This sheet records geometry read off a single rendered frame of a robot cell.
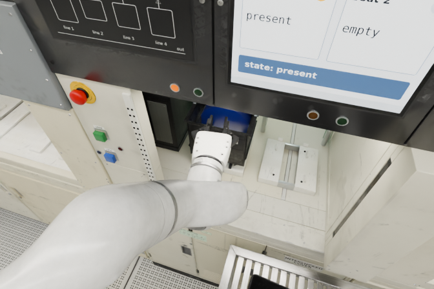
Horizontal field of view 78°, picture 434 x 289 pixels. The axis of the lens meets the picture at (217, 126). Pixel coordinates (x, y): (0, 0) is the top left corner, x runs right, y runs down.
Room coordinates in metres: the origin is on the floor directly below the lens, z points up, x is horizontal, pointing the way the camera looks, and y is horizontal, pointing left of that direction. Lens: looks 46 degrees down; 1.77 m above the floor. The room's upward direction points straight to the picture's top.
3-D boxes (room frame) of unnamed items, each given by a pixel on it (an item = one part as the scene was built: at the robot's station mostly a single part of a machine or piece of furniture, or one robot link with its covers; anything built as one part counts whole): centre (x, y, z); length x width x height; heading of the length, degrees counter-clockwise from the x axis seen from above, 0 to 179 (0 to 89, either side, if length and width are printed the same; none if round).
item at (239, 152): (0.71, -0.03, 1.06); 0.24 x 0.20 x 0.32; 73
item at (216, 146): (0.46, 0.02, 1.19); 0.11 x 0.10 x 0.07; 170
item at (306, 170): (0.63, -0.29, 0.89); 0.22 x 0.21 x 0.04; 163
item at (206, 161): (0.40, 0.03, 1.19); 0.09 x 0.03 x 0.08; 80
